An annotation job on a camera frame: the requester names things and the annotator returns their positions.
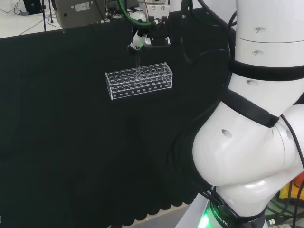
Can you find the black bench cloth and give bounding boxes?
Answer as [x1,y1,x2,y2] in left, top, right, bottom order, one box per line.
[0,7,240,227]

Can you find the black robot hand white plates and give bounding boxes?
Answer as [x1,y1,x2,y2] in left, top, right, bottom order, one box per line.
[127,11,172,56]

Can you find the grey equipment box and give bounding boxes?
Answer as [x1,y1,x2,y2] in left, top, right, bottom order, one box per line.
[54,0,106,29]

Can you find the clear glass test tube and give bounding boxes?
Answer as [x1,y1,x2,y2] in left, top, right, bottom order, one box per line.
[135,53,142,77]

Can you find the green cable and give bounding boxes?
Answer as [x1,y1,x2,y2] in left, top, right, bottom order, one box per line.
[117,0,155,27]

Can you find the thin black cable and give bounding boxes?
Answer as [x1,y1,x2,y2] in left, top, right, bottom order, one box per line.
[280,115,304,171]

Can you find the yellow stop button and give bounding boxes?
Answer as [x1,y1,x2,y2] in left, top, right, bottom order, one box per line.
[279,172,304,200]

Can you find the dark tripod leg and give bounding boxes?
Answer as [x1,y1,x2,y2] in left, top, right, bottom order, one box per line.
[41,0,48,32]

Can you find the clear plastic test tube rack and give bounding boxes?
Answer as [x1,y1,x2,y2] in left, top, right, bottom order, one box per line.
[105,62,172,100]

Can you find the black monitor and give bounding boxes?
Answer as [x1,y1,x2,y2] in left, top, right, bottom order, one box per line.
[23,0,45,16]

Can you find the thick black cable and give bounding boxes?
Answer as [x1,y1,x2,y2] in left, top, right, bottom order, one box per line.
[180,0,238,67]

